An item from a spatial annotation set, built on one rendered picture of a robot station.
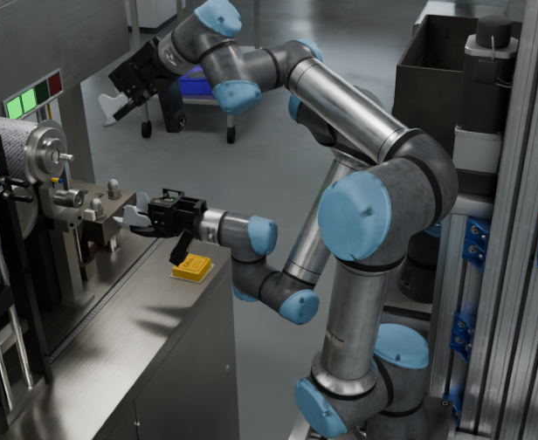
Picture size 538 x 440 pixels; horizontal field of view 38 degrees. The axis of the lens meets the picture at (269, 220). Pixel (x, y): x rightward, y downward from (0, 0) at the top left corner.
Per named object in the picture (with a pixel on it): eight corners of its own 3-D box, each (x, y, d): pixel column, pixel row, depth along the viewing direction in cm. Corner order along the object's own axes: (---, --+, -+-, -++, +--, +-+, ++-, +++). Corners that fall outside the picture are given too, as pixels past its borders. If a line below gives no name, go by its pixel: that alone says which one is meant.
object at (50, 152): (46, 137, 159) (67, 139, 166) (37, 136, 160) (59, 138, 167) (42, 174, 160) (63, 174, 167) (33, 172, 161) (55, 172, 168)
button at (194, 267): (199, 282, 184) (198, 273, 182) (172, 276, 186) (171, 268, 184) (211, 265, 189) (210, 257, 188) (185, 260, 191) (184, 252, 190)
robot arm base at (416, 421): (433, 408, 159) (438, 372, 154) (422, 464, 147) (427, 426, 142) (361, 392, 163) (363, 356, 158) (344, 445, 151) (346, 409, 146)
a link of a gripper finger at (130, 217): (111, 198, 169) (151, 202, 167) (114, 222, 172) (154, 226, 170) (105, 206, 166) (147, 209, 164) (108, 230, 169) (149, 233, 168)
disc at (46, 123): (25, 197, 160) (24, 126, 155) (24, 196, 160) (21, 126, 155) (67, 180, 173) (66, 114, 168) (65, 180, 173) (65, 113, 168)
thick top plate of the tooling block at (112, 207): (105, 244, 185) (101, 223, 182) (-32, 216, 198) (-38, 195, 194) (138, 212, 198) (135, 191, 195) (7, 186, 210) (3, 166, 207)
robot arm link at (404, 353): (438, 394, 149) (445, 340, 141) (386, 426, 142) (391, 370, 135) (394, 360, 157) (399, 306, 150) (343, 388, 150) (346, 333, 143)
